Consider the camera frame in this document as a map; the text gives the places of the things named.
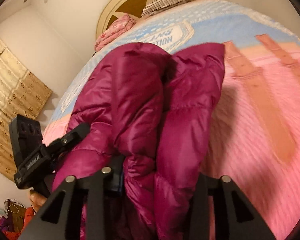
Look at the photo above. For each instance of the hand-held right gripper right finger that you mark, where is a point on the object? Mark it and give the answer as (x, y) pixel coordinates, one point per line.
(202, 188)

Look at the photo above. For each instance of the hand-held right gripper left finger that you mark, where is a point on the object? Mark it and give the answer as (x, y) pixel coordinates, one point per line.
(116, 180)

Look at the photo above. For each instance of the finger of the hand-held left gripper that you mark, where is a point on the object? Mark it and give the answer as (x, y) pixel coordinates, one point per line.
(72, 136)

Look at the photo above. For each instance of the magenta puffer jacket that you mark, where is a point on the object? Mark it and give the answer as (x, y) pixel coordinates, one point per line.
(130, 100)

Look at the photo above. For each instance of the pile of red clothes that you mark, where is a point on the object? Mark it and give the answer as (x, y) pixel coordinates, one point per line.
(12, 227)

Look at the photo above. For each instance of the person's left hand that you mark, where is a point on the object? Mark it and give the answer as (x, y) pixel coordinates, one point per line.
(38, 198)

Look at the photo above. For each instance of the beige patterned curtain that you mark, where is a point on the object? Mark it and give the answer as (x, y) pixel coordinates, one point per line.
(12, 92)

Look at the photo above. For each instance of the blue and pink printed blanket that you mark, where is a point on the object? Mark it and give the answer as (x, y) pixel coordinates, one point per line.
(252, 130)

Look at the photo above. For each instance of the pink floral cloth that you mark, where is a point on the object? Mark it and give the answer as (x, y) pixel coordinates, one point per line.
(115, 30)

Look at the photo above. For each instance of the cream bed headboard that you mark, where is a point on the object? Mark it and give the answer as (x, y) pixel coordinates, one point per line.
(109, 8)

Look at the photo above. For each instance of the striped pillow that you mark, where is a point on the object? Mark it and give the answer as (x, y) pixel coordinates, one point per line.
(165, 1)

